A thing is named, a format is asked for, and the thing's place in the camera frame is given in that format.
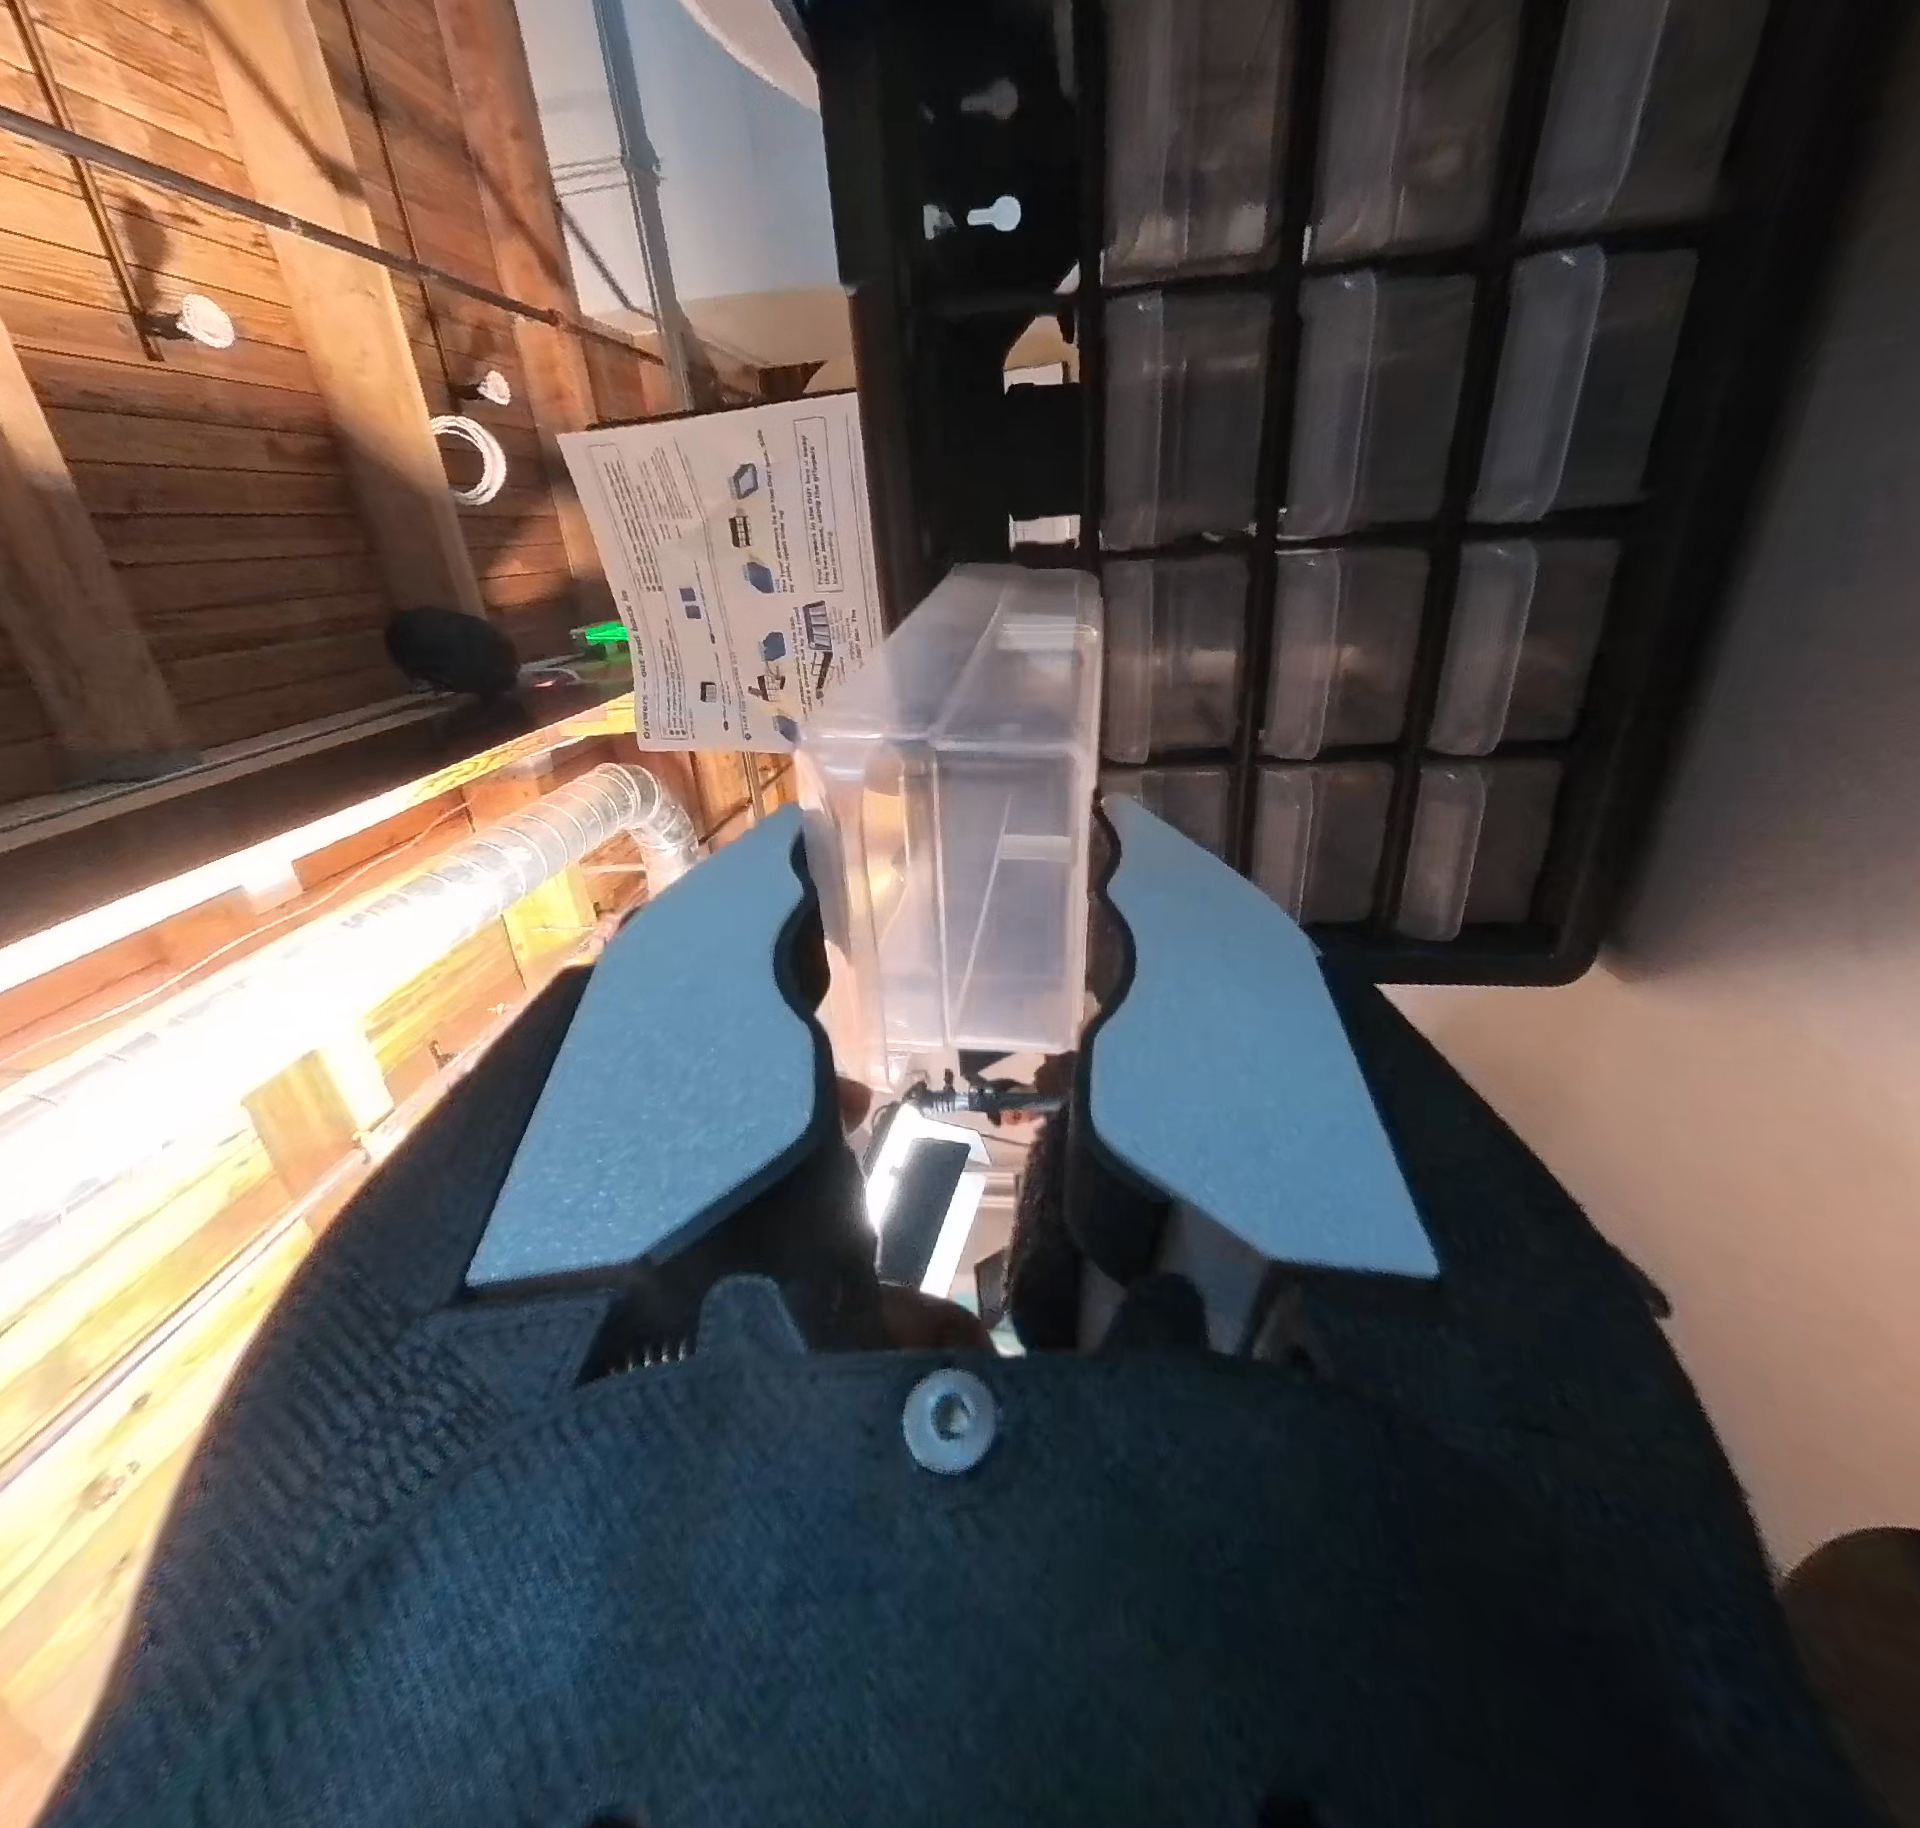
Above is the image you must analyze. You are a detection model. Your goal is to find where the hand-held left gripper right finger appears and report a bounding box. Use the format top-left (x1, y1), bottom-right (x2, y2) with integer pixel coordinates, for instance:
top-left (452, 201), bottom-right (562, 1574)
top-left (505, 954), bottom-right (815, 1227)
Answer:
top-left (1081, 791), bottom-right (1445, 1353)

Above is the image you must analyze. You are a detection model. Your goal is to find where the clear plastic drawer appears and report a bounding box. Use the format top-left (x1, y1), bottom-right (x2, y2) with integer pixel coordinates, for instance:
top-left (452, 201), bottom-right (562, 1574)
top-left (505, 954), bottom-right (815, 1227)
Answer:
top-left (792, 562), bottom-right (1109, 1087)

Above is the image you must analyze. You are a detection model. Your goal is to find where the thin metal rod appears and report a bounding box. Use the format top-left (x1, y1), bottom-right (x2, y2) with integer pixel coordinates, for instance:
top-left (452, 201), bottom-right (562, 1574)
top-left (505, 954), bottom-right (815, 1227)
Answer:
top-left (0, 101), bottom-right (670, 359)

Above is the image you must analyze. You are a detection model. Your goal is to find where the silver flexible duct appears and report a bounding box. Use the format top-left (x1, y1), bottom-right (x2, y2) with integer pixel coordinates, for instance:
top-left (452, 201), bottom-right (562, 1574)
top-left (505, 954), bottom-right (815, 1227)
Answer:
top-left (0, 761), bottom-right (703, 1246)

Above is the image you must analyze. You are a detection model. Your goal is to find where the white instruction poster board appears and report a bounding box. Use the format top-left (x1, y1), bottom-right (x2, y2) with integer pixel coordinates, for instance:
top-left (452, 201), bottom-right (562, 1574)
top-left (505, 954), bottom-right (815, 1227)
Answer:
top-left (557, 389), bottom-right (890, 757)

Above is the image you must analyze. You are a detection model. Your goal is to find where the black drawer cabinet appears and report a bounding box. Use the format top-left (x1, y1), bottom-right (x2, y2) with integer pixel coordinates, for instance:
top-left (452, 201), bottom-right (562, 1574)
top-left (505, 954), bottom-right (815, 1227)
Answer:
top-left (810, 0), bottom-right (1920, 988)

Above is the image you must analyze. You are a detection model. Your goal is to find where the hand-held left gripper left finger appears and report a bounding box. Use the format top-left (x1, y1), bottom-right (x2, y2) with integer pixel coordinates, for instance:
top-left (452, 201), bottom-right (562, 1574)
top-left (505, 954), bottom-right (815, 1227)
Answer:
top-left (463, 804), bottom-right (834, 1290)

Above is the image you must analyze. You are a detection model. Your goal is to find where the white cable coil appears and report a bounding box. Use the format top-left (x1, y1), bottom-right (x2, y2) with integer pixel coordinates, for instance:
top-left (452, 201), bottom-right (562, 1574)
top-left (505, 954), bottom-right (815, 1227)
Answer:
top-left (425, 411), bottom-right (512, 506)

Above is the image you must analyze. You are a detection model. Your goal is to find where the black round object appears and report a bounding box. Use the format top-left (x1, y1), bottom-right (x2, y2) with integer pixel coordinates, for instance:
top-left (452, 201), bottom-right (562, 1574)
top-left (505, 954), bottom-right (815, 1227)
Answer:
top-left (383, 603), bottom-right (524, 697)

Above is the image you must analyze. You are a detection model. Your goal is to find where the set of clear cabinet drawers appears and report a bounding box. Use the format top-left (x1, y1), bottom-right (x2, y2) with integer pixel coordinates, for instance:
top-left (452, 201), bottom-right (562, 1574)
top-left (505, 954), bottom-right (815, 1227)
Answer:
top-left (1094, 0), bottom-right (1788, 945)

